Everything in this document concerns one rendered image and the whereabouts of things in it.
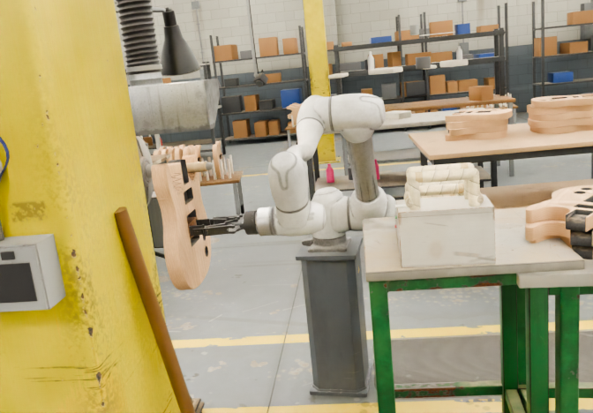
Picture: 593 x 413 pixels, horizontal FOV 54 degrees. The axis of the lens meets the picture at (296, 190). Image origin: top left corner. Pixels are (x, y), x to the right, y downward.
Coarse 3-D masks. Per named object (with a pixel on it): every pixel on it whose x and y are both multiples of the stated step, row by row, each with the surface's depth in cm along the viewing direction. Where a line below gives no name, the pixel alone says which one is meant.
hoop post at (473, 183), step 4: (472, 176) 163; (476, 176) 163; (468, 180) 165; (472, 180) 163; (476, 180) 163; (468, 184) 165; (472, 184) 164; (476, 184) 164; (468, 188) 166; (472, 188) 164; (476, 188) 164; (472, 192) 164; (476, 192) 164; (472, 196) 165; (476, 196) 164; (472, 200) 165; (476, 200) 165; (472, 204) 165; (476, 204) 165
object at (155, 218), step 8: (152, 200) 214; (152, 208) 215; (160, 208) 214; (152, 216) 216; (160, 216) 215; (152, 224) 216; (160, 224) 216; (152, 232) 217; (160, 232) 217; (160, 240) 217; (160, 256) 221
